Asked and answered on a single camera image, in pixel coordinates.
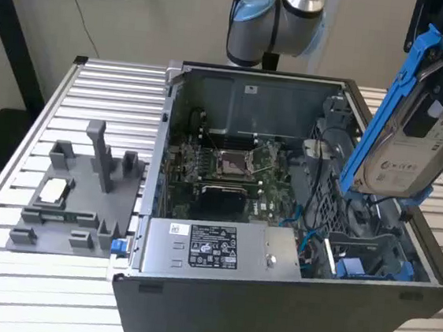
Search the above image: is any long black wire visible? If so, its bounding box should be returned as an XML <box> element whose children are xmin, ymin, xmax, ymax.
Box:
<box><xmin>303</xmin><ymin>122</ymin><xmax>359</xmax><ymax>232</ymax></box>

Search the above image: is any black RAM slot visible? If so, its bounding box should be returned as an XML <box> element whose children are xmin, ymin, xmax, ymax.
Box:
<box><xmin>207</xmin><ymin>137</ymin><xmax>259</xmax><ymax>150</ymax></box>
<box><xmin>207</xmin><ymin>130</ymin><xmax>259</xmax><ymax>144</ymax></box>

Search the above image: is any blue disk carrier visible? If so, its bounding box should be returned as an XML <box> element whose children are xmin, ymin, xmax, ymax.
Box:
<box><xmin>335</xmin><ymin>253</ymin><xmax>415</xmax><ymax>287</ymax></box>

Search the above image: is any grey parts rack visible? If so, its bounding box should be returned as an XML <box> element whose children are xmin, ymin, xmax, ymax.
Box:
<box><xmin>5</xmin><ymin>112</ymin><xmax>151</xmax><ymax>265</ymax></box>

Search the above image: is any black graphics card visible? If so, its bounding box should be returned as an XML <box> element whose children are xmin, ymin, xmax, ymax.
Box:
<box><xmin>196</xmin><ymin>182</ymin><xmax>251</xmax><ymax>222</ymax></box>

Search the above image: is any silver power supply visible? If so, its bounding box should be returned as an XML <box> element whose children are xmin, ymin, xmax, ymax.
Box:
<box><xmin>139</xmin><ymin>211</ymin><xmax>306</xmax><ymax>291</ymax></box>

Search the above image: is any green RAM stick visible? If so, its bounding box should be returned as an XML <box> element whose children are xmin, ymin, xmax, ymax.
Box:
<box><xmin>38</xmin><ymin>210</ymin><xmax>83</xmax><ymax>226</ymax></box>

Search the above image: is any black expansion slot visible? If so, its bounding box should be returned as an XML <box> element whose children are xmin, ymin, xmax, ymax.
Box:
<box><xmin>197</xmin><ymin>173</ymin><xmax>265</xmax><ymax>189</ymax></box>

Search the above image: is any green motherboard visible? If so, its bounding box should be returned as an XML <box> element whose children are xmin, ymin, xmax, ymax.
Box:
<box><xmin>160</xmin><ymin>126</ymin><xmax>307</xmax><ymax>233</ymax></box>

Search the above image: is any thin wall cable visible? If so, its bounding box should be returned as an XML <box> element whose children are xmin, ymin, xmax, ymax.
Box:
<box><xmin>52</xmin><ymin>0</ymin><xmax>106</xmax><ymax>60</ymax></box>

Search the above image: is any metal socket cover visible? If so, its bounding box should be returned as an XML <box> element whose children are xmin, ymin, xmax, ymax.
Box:
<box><xmin>246</xmin><ymin>141</ymin><xmax>281</xmax><ymax>177</ymax></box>

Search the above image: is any CPU socket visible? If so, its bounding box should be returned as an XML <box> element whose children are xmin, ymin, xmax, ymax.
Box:
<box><xmin>214</xmin><ymin>148</ymin><xmax>255</xmax><ymax>182</ymax></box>

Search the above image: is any silver CPU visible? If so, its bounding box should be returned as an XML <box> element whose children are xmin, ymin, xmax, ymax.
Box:
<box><xmin>38</xmin><ymin>176</ymin><xmax>72</xmax><ymax>205</ymax></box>

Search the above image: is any grey metal disk bay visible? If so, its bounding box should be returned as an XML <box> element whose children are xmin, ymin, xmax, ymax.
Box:
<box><xmin>289</xmin><ymin>114</ymin><xmax>423</xmax><ymax>252</ymax></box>

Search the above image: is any hard disk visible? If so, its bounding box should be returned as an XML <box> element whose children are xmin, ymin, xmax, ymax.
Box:
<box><xmin>336</xmin><ymin>15</ymin><xmax>443</xmax><ymax>212</ymax></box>

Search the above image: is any thin wire locking lever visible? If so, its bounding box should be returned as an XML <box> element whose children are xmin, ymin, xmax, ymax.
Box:
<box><xmin>203</xmin><ymin>129</ymin><xmax>223</xmax><ymax>153</ymax></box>

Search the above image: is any thin blue wire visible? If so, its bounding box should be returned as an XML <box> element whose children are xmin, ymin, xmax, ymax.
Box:
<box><xmin>277</xmin><ymin>202</ymin><xmax>323</xmax><ymax>264</ymax></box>

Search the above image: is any dark grey PC case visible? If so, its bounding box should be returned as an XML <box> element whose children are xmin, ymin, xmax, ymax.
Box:
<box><xmin>99</xmin><ymin>54</ymin><xmax>443</xmax><ymax>332</ymax></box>

